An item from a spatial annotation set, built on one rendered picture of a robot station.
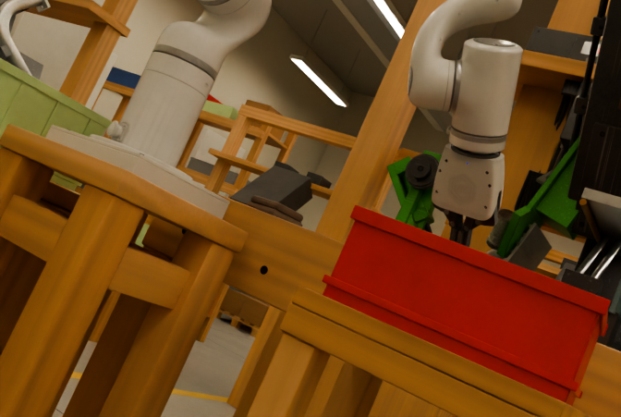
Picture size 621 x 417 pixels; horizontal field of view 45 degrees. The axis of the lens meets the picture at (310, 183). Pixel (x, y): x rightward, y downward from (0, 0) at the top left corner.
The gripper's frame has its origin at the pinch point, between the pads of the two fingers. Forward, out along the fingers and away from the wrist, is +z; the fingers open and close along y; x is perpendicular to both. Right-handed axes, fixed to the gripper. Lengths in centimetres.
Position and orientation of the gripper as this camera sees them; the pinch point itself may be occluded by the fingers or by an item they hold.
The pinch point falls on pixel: (460, 239)
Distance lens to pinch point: 122.2
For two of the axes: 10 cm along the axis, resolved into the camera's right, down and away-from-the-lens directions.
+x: 5.9, -2.6, 7.7
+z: -0.8, 9.3, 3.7
